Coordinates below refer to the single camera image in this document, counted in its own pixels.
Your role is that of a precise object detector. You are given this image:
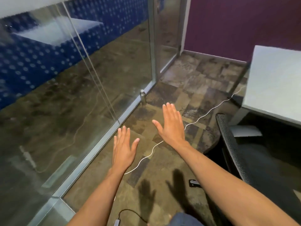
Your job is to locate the person's right hand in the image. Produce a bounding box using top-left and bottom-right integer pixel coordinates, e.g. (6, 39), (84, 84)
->
(151, 102), (190, 149)

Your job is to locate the black office chair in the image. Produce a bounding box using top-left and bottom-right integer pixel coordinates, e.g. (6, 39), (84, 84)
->
(188, 113), (301, 226)

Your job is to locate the person's left forearm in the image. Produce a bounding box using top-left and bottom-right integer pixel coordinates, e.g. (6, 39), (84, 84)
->
(66, 169), (125, 226)

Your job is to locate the glass door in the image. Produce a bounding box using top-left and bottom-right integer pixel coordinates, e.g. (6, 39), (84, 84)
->
(154, 0), (188, 79)

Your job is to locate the glass partition wall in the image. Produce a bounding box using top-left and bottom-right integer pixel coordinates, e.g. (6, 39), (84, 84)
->
(0, 0), (157, 226)

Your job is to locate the person's dark clothing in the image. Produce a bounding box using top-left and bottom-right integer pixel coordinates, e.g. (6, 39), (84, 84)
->
(168, 212), (201, 226)

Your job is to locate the grey table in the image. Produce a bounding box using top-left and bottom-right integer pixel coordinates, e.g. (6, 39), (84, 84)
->
(229, 45), (301, 130)

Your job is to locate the white cable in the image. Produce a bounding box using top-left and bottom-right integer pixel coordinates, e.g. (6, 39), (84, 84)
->
(114, 85), (247, 202)

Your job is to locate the black cable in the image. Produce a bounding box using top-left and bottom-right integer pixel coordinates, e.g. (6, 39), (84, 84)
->
(117, 208), (149, 226)

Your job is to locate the person's right forearm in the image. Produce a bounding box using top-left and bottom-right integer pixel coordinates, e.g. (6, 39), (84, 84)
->
(175, 142), (299, 226)

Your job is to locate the person's left hand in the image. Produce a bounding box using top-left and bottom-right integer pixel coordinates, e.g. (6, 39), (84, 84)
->
(110, 125), (140, 174)

